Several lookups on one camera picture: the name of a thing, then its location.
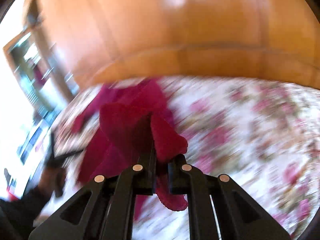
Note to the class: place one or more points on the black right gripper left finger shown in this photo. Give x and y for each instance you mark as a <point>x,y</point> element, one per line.
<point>104,207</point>

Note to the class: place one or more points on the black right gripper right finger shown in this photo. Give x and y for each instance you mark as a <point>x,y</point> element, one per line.
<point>218,207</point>

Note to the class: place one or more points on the magenta long-sleeve shirt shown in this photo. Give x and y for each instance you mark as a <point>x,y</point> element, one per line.
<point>131,121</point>

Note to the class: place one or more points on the person's left hand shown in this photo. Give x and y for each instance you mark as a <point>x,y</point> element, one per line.
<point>52,180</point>

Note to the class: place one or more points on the wooden framed mirror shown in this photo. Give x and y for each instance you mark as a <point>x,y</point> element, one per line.
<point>48,87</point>

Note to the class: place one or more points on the floral bed cover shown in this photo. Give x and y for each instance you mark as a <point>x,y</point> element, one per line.
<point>264,134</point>

